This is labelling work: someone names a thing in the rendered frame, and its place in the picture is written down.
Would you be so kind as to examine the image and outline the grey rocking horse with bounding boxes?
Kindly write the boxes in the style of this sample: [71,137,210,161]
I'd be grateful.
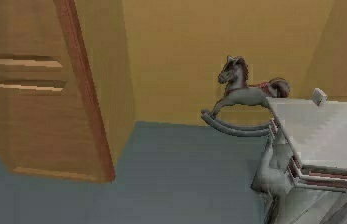
[200,55,291,138]

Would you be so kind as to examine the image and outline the small white box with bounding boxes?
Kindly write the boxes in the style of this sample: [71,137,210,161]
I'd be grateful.
[311,87,328,107]

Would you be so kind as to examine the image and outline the brown wooden cupboard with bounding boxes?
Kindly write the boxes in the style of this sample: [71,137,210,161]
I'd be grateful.
[0,0,117,184]

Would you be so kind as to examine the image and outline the grey chair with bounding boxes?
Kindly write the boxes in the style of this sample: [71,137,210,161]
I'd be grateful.
[250,134,347,224]

